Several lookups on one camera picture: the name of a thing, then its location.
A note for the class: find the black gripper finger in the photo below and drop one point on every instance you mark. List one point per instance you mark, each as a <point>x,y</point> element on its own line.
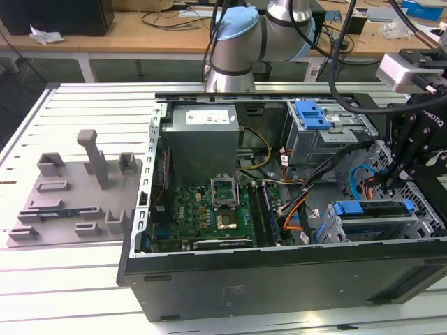
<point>419,164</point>
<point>394,139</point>

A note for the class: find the hard disk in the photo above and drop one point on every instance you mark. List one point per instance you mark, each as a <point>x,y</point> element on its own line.
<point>349,208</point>

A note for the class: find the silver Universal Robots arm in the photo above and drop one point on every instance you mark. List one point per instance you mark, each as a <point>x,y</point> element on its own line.
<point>237,45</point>

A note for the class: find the metal disk bay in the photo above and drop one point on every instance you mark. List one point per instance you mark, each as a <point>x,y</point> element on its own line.
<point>384,219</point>

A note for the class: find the blue plastic drive latch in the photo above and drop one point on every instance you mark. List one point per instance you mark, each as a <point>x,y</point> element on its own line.
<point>311,118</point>

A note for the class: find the grey metal drive cage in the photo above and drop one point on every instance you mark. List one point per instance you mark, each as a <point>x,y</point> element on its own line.
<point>307,146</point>

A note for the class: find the open white carton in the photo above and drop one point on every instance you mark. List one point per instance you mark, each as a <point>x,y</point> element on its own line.
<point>441,35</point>

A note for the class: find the clear plastic bag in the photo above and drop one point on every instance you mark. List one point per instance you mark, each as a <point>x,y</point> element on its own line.
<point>393,29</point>

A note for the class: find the small black box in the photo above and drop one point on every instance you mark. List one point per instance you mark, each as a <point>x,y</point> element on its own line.
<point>359,24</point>

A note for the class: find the blue carton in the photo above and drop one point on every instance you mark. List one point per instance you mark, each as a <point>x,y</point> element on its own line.
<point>429,10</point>

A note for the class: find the grey flat device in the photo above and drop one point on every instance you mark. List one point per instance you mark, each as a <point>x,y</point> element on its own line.
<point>380,14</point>

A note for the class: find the black tower box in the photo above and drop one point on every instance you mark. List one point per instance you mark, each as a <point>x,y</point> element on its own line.
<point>319,24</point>

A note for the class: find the black RAM slot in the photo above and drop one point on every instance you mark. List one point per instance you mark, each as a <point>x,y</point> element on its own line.
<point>267,214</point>
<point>262,214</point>
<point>256,214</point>

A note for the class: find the CPU socket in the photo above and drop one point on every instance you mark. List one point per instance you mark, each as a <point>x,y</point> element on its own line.
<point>225,221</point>

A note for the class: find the grey power supply unit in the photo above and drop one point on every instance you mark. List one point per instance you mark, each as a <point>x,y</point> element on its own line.
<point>202,146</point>

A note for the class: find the black graphics card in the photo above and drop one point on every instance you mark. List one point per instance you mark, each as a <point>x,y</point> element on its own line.
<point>223,243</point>

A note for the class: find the black open PC case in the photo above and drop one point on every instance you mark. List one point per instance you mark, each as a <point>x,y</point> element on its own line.
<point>244,279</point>

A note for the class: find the green Dell motherboard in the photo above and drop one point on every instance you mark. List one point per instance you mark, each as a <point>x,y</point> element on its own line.
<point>188,209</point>

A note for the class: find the black case fan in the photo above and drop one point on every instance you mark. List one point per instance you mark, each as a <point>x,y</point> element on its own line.
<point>162,174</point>

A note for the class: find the blue VGA port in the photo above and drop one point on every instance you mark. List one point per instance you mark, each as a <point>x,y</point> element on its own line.
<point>162,233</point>

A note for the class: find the brown cardboard piece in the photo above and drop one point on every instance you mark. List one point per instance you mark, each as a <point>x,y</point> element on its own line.
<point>146,4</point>

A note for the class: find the wooden desk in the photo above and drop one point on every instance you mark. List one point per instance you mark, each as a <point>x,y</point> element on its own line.
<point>115,42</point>

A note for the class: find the grey plastic parts rack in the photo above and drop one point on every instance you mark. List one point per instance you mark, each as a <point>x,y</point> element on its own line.
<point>80,195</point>

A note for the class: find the RAM stick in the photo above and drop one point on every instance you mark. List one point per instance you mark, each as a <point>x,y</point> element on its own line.
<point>57,213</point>

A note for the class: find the large black box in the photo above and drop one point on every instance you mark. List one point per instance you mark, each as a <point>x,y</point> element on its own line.
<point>52,17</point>

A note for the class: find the crumpled white paper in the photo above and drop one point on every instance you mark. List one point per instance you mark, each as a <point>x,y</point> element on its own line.
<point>45,35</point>

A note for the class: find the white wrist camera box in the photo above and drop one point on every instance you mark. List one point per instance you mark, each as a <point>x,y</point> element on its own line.
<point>398,71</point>

